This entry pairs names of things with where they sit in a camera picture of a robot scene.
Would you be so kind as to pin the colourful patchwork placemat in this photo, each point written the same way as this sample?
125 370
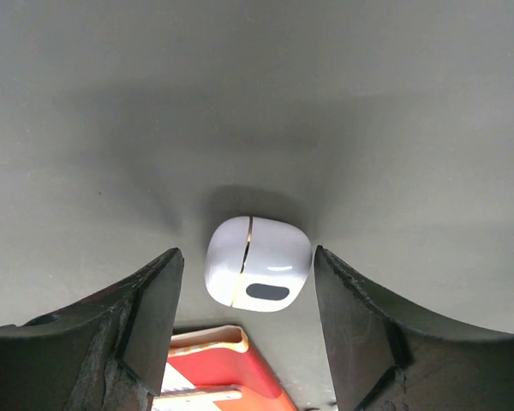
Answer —
219 368

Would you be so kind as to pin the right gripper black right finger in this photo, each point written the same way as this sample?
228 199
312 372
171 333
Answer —
388 353

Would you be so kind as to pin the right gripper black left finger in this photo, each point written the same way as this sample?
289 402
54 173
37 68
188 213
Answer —
107 351

